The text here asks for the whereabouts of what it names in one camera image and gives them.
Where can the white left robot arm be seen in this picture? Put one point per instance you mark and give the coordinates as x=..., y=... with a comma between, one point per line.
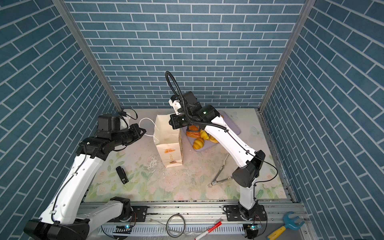
x=60, y=220

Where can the striped croissant fake bread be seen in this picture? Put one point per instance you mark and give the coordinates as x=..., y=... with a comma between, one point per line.
x=204, y=135

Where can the small black device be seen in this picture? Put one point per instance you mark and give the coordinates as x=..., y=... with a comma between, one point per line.
x=122, y=175

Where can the printed paper bag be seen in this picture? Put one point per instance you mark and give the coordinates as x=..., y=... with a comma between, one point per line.
x=168, y=142

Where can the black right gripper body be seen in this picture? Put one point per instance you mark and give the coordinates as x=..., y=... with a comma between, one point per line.
x=180, y=120

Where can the blue yellow toy wrench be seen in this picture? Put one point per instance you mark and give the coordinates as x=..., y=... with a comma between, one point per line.
x=289, y=223

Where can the left metal corner post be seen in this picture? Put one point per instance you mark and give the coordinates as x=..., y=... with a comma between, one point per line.
x=76, y=32

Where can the orange brown fake bread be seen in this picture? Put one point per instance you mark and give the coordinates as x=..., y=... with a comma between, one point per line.
x=193, y=131

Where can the yellow oval bread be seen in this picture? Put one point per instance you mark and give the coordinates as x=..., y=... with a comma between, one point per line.
x=212, y=139

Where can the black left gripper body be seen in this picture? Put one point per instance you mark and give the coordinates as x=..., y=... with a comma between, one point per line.
x=133, y=134

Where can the red white marker pen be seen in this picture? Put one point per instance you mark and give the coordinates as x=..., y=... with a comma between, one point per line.
x=202, y=235

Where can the metal corner frame post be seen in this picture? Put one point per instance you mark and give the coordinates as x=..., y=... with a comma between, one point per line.
x=304, y=14

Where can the metal kitchen tongs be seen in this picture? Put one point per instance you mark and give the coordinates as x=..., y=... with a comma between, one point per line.
x=215, y=181

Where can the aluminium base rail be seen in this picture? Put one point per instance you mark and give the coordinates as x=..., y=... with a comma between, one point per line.
x=193, y=218

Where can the lilac plastic tray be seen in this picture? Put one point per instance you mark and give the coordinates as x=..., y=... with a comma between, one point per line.
x=209, y=144

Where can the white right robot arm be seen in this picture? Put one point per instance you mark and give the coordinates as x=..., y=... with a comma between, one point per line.
x=249, y=161

